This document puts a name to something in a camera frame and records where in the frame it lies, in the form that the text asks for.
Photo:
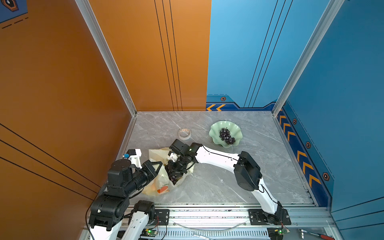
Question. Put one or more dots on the left aluminium corner post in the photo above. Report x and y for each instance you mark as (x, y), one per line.
(101, 42)

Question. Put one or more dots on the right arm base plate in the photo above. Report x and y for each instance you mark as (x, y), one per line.
(259, 217)

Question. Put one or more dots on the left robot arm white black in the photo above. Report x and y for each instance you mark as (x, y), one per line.
(107, 211)

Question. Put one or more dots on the aluminium front rail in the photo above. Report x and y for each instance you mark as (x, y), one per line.
(231, 222)

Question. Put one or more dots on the left green circuit board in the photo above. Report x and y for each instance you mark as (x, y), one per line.
(149, 233)

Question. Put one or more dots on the clear tape roll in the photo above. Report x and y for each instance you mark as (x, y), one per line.
(184, 134)

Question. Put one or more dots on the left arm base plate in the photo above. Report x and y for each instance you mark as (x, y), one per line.
(161, 217)

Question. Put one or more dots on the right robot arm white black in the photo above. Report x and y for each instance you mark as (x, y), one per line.
(247, 173)

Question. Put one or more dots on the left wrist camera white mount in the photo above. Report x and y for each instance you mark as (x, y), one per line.
(134, 156)

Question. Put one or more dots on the cream plastic bag orange print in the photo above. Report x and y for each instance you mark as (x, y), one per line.
(161, 183)

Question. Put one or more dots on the dark purple grape bunch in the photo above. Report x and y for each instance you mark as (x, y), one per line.
(175, 177)
(225, 135)

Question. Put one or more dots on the red handled tool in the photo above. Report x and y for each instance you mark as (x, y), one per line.
(302, 234)

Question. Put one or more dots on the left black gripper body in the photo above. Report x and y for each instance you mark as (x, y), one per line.
(143, 176)

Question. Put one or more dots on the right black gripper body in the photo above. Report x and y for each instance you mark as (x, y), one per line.
(177, 167)

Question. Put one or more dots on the aluminium corner post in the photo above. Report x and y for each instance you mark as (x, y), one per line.
(101, 42)
(319, 32)

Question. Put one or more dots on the green circuit board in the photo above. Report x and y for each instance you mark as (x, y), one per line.
(277, 234)
(149, 233)

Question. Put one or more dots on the green leaf-shaped plate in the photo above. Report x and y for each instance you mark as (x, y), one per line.
(234, 129)

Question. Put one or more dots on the right green circuit board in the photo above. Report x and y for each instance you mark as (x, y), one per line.
(277, 234)

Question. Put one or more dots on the right aluminium corner post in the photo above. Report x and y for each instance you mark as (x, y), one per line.
(319, 32)

